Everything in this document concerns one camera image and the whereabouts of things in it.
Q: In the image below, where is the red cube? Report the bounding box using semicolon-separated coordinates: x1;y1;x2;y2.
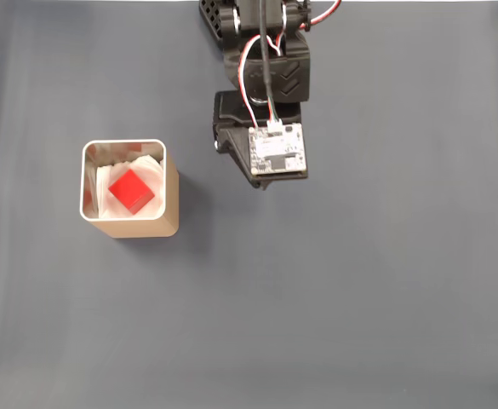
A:
107;169;155;216

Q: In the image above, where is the tan metal box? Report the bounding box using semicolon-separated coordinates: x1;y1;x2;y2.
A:
78;138;180;239

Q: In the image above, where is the white tissue paper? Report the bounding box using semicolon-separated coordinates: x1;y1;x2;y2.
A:
84;143;165;222

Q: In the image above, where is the blue-grey table mat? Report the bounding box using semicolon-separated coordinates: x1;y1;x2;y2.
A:
0;2;498;409

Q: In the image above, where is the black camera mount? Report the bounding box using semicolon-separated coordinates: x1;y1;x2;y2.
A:
224;126;310;188

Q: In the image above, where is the white camera circuit board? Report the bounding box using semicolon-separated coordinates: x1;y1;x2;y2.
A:
248;121;308;176

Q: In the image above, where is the red white black servo cable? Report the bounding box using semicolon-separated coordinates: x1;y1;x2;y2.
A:
237;33;287;129
306;0;343;29

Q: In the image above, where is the black camera cable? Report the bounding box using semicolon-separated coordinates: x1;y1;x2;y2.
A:
256;0;283;131

